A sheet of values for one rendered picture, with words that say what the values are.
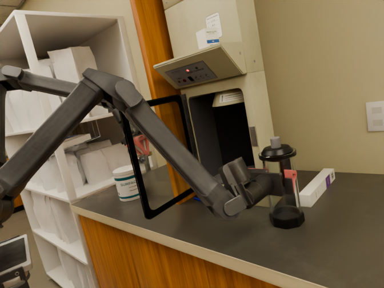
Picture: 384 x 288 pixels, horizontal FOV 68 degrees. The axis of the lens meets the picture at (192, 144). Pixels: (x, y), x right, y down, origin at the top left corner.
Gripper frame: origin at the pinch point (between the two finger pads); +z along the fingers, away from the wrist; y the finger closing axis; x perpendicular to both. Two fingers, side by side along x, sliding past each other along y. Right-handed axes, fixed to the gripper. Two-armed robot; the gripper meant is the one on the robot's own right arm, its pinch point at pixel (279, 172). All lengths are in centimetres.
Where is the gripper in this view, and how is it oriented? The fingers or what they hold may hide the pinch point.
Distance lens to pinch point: 90.1
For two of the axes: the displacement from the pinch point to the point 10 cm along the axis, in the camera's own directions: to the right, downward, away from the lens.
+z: 6.8, -2.7, 6.9
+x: 2.0, 9.6, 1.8
